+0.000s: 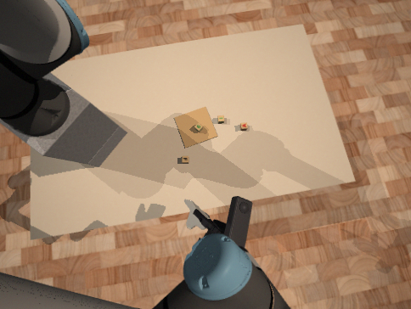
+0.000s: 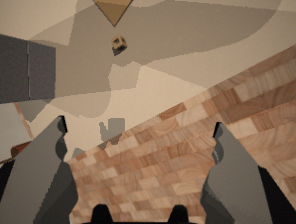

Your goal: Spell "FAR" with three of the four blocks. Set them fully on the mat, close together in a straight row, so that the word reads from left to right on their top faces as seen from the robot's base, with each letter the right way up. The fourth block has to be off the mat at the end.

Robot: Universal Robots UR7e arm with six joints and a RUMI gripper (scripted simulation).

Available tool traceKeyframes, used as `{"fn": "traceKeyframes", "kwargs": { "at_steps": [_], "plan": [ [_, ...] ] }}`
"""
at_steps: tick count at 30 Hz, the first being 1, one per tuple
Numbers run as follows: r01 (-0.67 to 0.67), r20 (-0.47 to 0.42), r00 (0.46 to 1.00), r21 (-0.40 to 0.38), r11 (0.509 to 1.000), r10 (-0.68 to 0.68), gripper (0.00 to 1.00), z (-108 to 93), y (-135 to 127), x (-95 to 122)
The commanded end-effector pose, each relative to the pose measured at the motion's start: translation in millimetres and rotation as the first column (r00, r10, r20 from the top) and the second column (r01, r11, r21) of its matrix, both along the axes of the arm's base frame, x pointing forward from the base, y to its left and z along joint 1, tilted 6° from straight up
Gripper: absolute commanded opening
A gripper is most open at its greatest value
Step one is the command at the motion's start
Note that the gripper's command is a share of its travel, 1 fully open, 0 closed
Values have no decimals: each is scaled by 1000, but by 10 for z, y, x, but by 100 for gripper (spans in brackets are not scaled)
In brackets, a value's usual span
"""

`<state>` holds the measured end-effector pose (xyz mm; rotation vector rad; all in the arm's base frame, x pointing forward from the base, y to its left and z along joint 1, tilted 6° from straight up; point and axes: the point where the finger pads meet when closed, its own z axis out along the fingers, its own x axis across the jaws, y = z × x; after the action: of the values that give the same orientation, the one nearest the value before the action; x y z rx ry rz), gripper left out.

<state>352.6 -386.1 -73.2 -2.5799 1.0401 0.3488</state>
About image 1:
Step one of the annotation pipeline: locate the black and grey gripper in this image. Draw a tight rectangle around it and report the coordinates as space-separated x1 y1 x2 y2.
184 199 226 237

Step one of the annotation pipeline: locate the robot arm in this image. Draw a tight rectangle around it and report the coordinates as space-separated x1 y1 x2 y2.
0 0 290 309

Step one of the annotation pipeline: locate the tan mat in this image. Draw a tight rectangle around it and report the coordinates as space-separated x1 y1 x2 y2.
174 107 217 148

